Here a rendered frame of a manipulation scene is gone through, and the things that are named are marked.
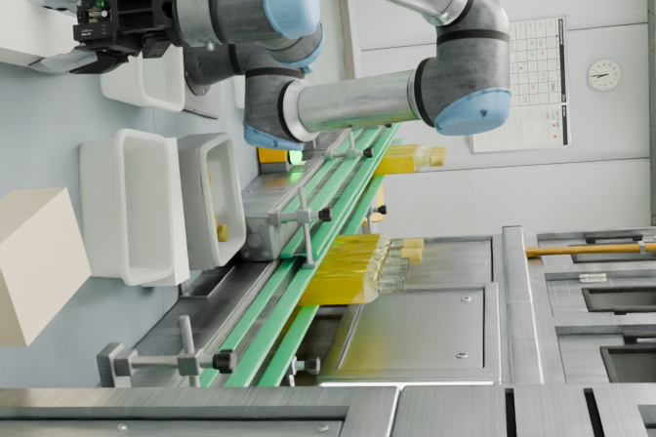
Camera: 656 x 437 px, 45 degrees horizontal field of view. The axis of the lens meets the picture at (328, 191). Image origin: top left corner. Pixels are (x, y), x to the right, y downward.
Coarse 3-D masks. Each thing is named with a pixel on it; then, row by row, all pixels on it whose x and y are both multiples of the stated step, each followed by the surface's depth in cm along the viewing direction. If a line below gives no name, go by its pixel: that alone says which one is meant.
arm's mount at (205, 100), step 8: (184, 56) 151; (184, 64) 151; (184, 72) 151; (184, 80) 152; (192, 80) 155; (184, 88) 152; (192, 88) 155; (200, 88) 159; (208, 88) 163; (216, 88) 168; (184, 96) 152; (192, 96) 156; (200, 96) 160; (208, 96) 164; (216, 96) 168; (184, 104) 152; (192, 104) 156; (200, 104) 160; (208, 104) 164; (216, 104) 168; (200, 112) 161; (208, 112) 164; (216, 112) 168
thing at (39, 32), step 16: (0, 0) 88; (16, 0) 91; (0, 16) 88; (16, 16) 91; (32, 16) 94; (48, 16) 98; (64, 16) 101; (0, 32) 88; (16, 32) 91; (32, 32) 94; (48, 32) 97; (64, 32) 101; (0, 48) 88; (16, 48) 90; (32, 48) 94; (48, 48) 97; (64, 48) 101
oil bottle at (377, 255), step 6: (330, 252) 173; (336, 252) 172; (342, 252) 172; (348, 252) 171; (354, 252) 171; (360, 252) 170; (366, 252) 170; (372, 252) 170; (378, 252) 170; (324, 258) 169; (330, 258) 169; (336, 258) 168; (342, 258) 168; (348, 258) 168; (354, 258) 167; (378, 258) 167; (384, 258) 168; (384, 264) 167
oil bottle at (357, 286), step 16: (320, 272) 161; (336, 272) 160; (352, 272) 159; (368, 272) 158; (320, 288) 158; (336, 288) 157; (352, 288) 157; (368, 288) 156; (304, 304) 160; (320, 304) 159
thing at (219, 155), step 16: (208, 144) 140; (224, 144) 153; (208, 160) 154; (224, 160) 154; (224, 176) 155; (208, 192) 139; (224, 192) 156; (240, 192) 156; (208, 208) 140; (224, 208) 157; (240, 208) 156; (208, 224) 142; (240, 224) 157; (240, 240) 155; (224, 256) 146
